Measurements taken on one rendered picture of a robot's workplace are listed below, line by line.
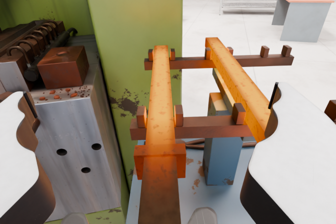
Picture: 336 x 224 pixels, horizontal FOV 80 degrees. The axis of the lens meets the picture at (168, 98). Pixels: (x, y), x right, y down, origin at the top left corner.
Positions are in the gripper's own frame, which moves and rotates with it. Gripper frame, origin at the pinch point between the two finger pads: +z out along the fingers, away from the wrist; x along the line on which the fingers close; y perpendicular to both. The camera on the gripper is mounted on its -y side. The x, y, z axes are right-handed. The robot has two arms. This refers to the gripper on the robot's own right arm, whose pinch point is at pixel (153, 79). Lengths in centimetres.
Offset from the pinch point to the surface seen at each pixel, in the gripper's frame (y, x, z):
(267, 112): 8.7, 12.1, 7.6
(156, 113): 8.7, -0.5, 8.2
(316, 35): 97, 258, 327
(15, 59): 10.6, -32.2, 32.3
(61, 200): 53, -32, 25
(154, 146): 8.1, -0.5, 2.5
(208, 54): 9.8, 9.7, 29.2
